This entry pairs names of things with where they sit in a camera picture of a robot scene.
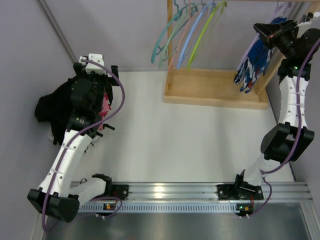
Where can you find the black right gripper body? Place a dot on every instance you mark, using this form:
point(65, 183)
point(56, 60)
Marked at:
point(280, 31)

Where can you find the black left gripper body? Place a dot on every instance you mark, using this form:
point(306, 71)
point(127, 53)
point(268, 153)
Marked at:
point(114, 71)

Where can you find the pink camouflage trousers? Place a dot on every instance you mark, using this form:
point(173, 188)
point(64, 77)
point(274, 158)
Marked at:
point(106, 106)

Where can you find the black trousers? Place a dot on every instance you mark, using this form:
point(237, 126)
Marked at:
point(58, 110)

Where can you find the lime green hanger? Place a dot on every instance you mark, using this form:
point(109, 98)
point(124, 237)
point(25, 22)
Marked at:
point(202, 37)

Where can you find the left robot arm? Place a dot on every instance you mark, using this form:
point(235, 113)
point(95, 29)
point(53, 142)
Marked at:
point(55, 197)

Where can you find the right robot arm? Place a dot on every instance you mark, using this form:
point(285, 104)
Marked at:
point(285, 142)

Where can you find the lilac hanger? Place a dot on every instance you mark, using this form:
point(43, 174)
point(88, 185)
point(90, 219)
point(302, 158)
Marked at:
point(261, 29)

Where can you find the blue white red trousers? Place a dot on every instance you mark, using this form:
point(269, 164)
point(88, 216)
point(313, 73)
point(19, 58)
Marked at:
point(253, 66)

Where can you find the mint green hanger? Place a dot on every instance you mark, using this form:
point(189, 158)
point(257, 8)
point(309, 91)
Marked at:
point(163, 42)

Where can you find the wooden clothes rack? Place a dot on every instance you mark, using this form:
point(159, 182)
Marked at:
point(210, 79)

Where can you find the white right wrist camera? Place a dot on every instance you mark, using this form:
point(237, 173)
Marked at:
point(311, 16)

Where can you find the pink wire hanger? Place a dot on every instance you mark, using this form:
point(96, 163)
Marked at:
point(182, 37)

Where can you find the teal wire hanger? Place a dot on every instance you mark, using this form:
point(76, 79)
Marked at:
point(174, 13)

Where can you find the slotted cable duct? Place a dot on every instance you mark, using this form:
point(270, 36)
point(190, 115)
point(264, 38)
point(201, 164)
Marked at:
point(171, 207)

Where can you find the aluminium mounting rail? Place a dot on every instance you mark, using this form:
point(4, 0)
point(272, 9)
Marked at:
point(286, 192)

